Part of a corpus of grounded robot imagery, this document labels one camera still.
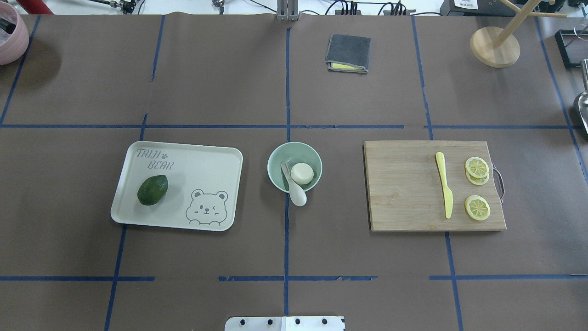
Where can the white steamed bun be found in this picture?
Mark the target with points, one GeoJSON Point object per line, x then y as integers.
{"type": "Point", "coordinates": [302, 173]}

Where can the white plastic spoon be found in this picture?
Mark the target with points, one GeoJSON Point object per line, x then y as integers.
{"type": "Point", "coordinates": [295, 191]}

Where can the green ceramic bowl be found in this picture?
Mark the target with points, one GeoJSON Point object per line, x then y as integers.
{"type": "Point", "coordinates": [293, 153]}

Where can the pink bowl of ice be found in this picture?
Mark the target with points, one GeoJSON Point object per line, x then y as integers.
{"type": "Point", "coordinates": [12, 46]}

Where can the cream bear tray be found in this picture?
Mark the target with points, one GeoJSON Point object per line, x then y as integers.
{"type": "Point", "coordinates": [203, 184]}

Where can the wooden cutting board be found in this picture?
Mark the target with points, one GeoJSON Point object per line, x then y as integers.
{"type": "Point", "coordinates": [404, 188]}

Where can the grey yellow folded cloth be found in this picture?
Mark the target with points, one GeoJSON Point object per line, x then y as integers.
{"type": "Point", "coordinates": [348, 54]}

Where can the green avocado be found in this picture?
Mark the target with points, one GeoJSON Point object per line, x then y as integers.
{"type": "Point", "coordinates": [152, 190]}

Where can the yellow plastic knife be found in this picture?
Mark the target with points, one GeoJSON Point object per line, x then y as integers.
{"type": "Point", "coordinates": [447, 192]}

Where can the lemon slice pair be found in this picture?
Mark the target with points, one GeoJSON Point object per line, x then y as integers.
{"type": "Point", "coordinates": [477, 171]}

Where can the single lemon slice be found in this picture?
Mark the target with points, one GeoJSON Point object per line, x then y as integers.
{"type": "Point", "coordinates": [477, 208]}

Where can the wooden mug tree stand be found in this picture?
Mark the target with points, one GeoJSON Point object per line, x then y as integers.
{"type": "Point", "coordinates": [497, 47]}

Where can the silver metal scoop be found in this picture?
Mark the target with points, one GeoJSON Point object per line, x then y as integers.
{"type": "Point", "coordinates": [581, 101]}

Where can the black tray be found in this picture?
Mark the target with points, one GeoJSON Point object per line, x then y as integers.
{"type": "Point", "coordinates": [573, 50]}

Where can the red bottle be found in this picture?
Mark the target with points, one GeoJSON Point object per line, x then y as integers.
{"type": "Point", "coordinates": [37, 7]}

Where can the aluminium frame post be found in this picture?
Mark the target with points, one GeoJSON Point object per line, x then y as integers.
{"type": "Point", "coordinates": [287, 10]}

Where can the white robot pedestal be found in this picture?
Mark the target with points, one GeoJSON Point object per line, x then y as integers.
{"type": "Point", "coordinates": [286, 323]}

